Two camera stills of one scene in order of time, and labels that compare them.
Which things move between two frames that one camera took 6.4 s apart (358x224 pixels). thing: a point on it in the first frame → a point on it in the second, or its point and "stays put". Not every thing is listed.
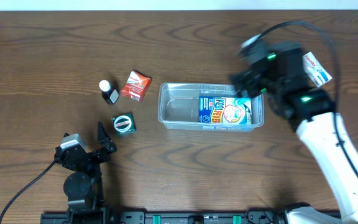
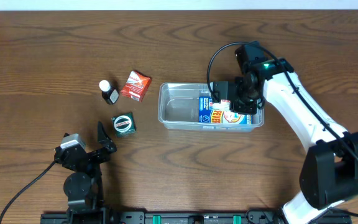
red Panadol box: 136,86 stays put
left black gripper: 91,154 stays put
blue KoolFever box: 225,110 stays put
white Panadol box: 315,70 → 224,105
